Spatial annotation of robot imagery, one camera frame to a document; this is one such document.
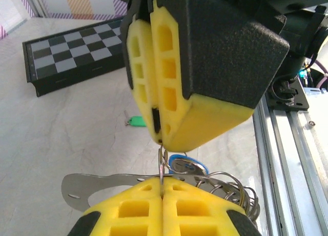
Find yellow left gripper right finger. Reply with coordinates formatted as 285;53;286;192
162;178;261;236

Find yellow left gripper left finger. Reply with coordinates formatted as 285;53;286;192
68;176;163;236

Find metal keyring chain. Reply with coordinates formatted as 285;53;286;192
61;143;261;223

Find key with blue tag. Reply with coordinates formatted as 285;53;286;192
163;151;210;176

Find key with green tag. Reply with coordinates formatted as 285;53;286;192
124;110;148;128

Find black grey chessboard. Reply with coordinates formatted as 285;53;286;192
22;17;127;97

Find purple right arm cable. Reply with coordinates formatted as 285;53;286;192
310;53;328;89

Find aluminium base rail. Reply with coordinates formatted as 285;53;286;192
252;88;328;236

